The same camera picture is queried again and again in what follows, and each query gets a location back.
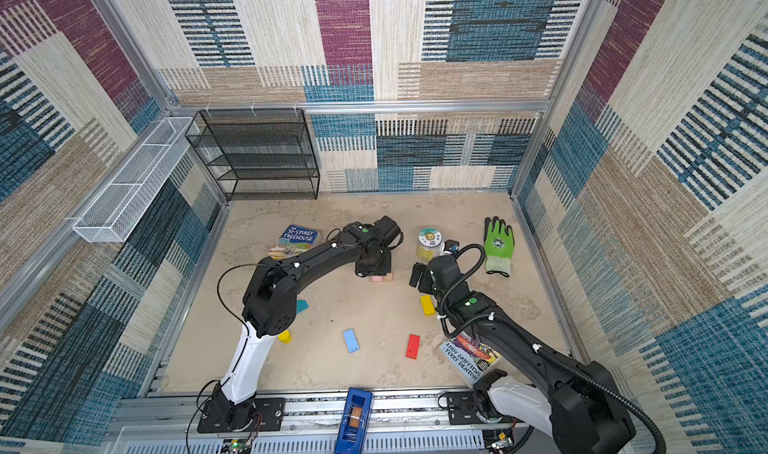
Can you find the blue tool on rail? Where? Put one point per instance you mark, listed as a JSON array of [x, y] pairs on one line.
[[354, 422]]

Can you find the yellow wood cylinder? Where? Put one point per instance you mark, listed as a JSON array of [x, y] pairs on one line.
[[285, 336]]

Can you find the green black work glove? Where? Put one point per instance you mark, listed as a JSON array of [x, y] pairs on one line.
[[499, 245]]

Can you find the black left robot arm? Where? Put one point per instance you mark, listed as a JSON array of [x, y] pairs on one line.
[[271, 297]]

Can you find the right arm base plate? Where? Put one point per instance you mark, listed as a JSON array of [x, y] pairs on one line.
[[469, 408]]

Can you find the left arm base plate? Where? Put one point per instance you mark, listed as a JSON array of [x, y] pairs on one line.
[[220, 415]]

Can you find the white wire mesh basket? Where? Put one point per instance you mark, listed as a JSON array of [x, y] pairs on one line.
[[114, 213]]

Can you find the yellow rectangular wood block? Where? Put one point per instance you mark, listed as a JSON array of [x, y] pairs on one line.
[[427, 305]]

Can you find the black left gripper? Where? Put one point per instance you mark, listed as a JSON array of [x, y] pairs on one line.
[[362, 270]]

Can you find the light blue wood block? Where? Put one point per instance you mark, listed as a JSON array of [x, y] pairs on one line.
[[351, 341]]

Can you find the black wire mesh shelf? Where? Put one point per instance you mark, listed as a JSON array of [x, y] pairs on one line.
[[257, 154]]

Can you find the sunflower seed can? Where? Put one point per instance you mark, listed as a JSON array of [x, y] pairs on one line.
[[430, 243]]

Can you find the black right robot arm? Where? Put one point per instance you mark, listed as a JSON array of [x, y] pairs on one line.
[[578, 405]]

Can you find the blue treehouse paperback book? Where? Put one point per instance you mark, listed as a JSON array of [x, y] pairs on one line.
[[294, 241]]

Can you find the red wood block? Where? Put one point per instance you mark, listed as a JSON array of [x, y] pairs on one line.
[[413, 346]]

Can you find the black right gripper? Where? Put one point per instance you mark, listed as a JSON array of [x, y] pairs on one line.
[[424, 286]]

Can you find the teal wood block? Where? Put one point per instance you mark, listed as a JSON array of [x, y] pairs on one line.
[[301, 306]]

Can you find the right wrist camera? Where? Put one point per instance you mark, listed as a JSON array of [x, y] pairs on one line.
[[450, 247]]

